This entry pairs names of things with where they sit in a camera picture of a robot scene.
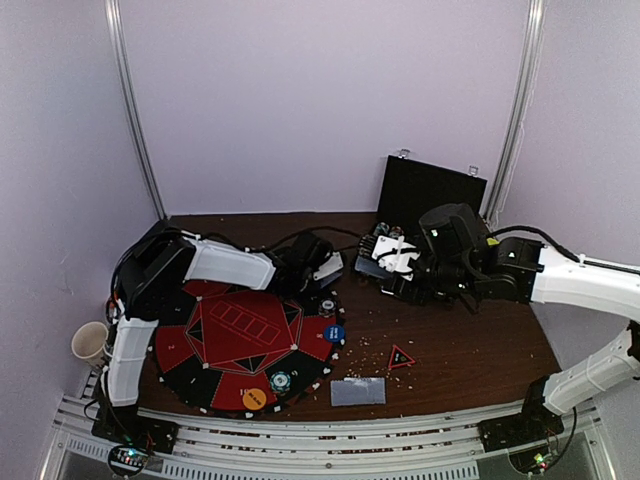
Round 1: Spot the blue small blind button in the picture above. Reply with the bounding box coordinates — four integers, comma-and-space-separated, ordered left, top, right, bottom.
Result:
323, 324, 346, 344

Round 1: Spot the dealt blue card pair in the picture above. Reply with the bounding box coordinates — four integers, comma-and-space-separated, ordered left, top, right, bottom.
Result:
348, 377, 386, 405

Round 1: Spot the orange big blind button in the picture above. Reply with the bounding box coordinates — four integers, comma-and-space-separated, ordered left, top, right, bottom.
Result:
242, 387, 267, 411

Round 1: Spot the grey playing card deck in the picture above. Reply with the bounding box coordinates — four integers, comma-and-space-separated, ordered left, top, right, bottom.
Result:
353, 255, 388, 279

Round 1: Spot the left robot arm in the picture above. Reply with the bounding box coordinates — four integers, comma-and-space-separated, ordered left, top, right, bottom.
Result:
101, 223, 346, 444

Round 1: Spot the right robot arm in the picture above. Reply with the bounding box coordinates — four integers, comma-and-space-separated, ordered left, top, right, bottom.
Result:
372, 204, 639, 442

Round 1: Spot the left inner poker chip row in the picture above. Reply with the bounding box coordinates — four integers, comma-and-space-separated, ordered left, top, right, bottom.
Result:
389, 226, 404, 238

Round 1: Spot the poker chip row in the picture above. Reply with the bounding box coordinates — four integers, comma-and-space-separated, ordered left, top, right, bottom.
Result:
374, 222, 390, 236
389, 226, 404, 238

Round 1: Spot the left outer poker chip row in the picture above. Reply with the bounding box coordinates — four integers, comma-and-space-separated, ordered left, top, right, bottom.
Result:
374, 222, 390, 236

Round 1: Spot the red black triangle card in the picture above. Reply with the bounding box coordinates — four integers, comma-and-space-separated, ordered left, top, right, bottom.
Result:
387, 344, 416, 370

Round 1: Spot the round red black poker mat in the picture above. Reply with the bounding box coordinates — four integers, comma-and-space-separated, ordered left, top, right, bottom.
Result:
152, 282, 346, 419

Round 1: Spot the black poker chip case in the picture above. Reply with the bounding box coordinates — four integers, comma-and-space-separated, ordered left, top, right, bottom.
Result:
356, 155, 487, 287

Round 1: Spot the white patterned mug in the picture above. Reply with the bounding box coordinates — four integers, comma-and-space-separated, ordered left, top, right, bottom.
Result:
70, 321, 109, 368

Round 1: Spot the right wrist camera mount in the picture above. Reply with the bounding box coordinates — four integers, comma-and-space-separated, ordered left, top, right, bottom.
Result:
371, 235, 420, 275

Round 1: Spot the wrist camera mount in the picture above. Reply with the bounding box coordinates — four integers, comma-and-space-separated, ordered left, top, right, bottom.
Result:
312, 252, 344, 288
371, 235, 420, 275

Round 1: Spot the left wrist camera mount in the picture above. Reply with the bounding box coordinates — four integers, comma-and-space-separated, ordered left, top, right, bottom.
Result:
312, 252, 344, 288

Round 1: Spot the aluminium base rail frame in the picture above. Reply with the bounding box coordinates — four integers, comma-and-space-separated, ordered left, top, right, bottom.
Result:
39, 397, 617, 479

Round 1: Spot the aluminium frame post right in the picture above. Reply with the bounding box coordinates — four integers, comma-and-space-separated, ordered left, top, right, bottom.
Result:
485, 0, 546, 226

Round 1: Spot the aluminium frame post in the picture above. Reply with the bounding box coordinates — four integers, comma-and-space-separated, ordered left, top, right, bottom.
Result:
104, 0, 168, 219
485, 0, 546, 226

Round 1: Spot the aluminium frame post left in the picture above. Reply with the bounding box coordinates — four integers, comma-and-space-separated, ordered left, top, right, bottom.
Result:
104, 0, 168, 219

